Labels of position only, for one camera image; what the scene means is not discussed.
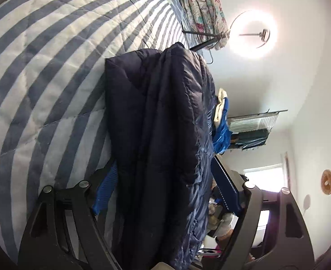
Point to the cream folded garment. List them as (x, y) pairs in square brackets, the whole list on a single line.
[(220, 109)]

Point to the person's right hand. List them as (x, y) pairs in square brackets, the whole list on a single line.
[(224, 225)]

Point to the white round wall fixture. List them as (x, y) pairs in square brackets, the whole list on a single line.
[(307, 204)]

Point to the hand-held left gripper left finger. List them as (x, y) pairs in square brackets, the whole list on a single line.
[(105, 191)]

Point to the bright window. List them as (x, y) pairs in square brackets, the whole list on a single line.
[(263, 174)]

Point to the round wooden wall ornament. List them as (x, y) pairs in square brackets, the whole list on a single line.
[(327, 182)]

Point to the navy puffer jacket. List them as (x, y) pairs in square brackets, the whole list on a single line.
[(154, 132)]

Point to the green white striped towel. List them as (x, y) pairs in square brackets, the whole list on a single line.
[(245, 124)]

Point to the blue garment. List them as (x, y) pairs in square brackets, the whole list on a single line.
[(221, 135)]

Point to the metal clothes rack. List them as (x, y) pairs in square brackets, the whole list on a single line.
[(269, 118)]

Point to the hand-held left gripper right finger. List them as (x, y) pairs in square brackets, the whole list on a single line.
[(224, 182)]

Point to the hanging dark green clothes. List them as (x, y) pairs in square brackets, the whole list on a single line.
[(252, 139)]

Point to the blue white striped quilt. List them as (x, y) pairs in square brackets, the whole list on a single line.
[(41, 62)]

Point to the folded floral quilts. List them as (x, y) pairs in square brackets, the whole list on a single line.
[(202, 8)]

